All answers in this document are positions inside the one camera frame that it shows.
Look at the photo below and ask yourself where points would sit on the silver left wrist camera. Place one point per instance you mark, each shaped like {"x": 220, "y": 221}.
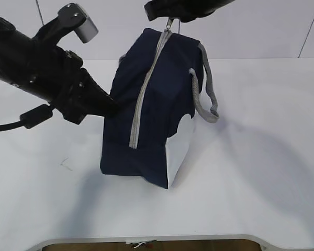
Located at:
{"x": 74, "y": 17}

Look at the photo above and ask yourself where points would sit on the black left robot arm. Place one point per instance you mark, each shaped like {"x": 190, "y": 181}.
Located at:
{"x": 17, "y": 48}

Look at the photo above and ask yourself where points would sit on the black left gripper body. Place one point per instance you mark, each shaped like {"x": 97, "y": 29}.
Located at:
{"x": 59, "y": 78}

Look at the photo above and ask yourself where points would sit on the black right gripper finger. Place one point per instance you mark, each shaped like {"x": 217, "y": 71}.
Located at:
{"x": 164, "y": 8}
{"x": 191, "y": 14}

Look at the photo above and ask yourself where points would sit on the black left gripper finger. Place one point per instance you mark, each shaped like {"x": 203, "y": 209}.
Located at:
{"x": 94, "y": 100}

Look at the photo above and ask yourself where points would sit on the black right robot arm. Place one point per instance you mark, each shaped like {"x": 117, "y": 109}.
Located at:
{"x": 215, "y": 3}

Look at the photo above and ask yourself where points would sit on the navy blue lunch bag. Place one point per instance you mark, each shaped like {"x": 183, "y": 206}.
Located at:
{"x": 161, "y": 83}

